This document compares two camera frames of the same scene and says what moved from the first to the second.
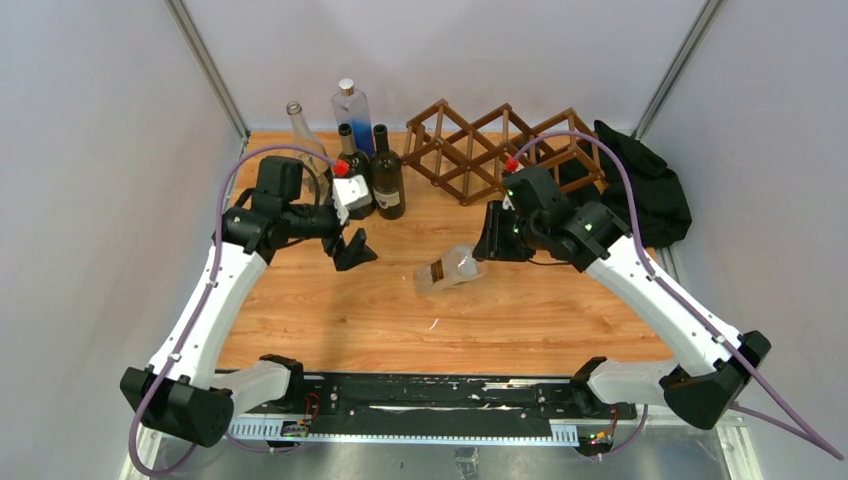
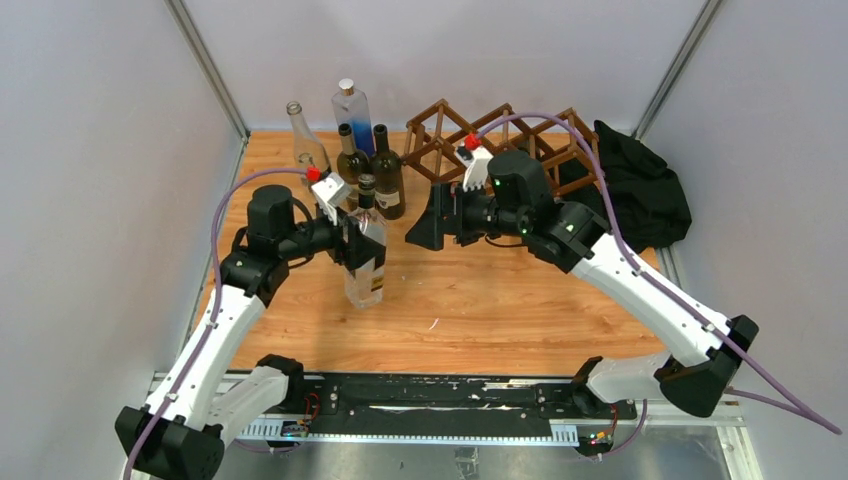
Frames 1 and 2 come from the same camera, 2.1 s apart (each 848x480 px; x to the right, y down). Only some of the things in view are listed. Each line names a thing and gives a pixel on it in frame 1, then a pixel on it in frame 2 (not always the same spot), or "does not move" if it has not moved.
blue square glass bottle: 352,107 does not move
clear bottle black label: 317,165 does not move
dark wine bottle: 387,177 does not move
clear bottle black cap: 456,265 -> 365,288
